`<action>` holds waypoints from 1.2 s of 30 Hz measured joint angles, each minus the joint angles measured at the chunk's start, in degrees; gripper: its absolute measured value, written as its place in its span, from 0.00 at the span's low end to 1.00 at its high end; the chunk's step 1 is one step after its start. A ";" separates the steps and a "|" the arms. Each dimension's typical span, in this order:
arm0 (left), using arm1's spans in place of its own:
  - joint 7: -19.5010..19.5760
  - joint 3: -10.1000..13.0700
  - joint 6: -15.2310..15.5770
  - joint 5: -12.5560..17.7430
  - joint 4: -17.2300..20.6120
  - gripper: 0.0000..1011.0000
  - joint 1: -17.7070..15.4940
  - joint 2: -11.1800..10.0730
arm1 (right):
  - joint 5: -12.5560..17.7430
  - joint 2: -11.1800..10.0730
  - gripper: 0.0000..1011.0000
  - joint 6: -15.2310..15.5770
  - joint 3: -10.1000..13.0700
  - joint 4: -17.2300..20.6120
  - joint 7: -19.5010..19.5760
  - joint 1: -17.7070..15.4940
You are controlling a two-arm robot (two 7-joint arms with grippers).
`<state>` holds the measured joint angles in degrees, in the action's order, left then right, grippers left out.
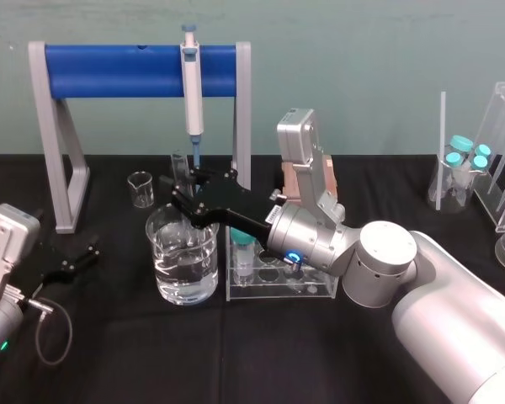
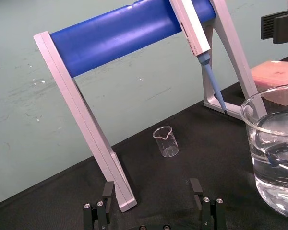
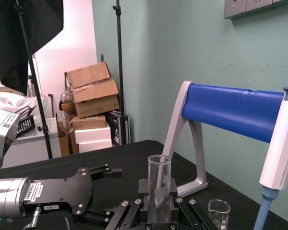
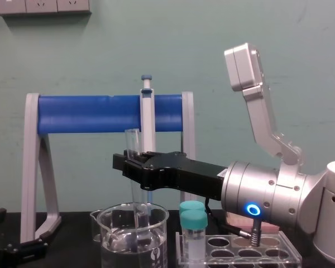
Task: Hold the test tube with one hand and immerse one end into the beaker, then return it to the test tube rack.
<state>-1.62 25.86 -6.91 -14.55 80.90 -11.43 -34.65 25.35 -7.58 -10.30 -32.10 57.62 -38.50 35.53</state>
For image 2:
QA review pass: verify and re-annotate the black table cloth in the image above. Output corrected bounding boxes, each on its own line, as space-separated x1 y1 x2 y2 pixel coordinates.
0 53 288 230

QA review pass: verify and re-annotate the large glass beaker with water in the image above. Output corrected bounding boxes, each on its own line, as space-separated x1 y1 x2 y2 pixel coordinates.
240 84 288 220

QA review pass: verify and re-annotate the blue and grey pipette stand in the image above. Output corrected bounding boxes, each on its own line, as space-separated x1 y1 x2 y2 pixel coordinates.
33 0 269 213

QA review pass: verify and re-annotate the white and blue pipette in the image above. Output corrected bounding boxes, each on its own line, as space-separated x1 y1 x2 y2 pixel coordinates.
169 0 228 115

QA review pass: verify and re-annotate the pink plastic tip box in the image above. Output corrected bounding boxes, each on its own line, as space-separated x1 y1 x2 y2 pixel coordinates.
250 60 288 107

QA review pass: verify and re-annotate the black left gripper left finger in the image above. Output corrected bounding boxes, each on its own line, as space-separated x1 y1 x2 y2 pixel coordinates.
83 181 116 230

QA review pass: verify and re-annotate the black ribbed device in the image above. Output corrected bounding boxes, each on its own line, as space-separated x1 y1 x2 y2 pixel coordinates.
261 9 288 44

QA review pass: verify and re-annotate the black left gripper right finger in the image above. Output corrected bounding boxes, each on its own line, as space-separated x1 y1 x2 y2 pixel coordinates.
190 178 228 230

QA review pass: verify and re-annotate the small clear glass beaker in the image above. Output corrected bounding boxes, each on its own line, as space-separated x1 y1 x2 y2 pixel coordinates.
152 126 179 158

